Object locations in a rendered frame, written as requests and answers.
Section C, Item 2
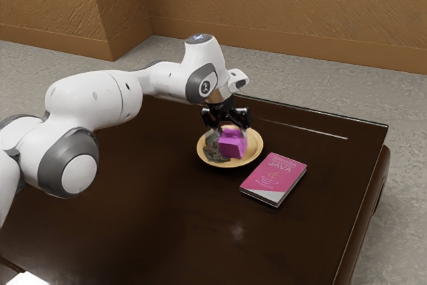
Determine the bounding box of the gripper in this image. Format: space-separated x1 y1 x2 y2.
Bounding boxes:
200 95 251 139

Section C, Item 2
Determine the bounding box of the magenta block with handle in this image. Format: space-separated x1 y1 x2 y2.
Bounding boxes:
217 125 249 160

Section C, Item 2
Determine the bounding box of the patterned grey-green item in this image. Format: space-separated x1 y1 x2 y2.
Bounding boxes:
202 130 232 163

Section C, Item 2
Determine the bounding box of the tan round plate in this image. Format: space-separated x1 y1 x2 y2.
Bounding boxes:
195 125 264 168

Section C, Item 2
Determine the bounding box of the pink book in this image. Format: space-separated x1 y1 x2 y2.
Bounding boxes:
239 152 308 208

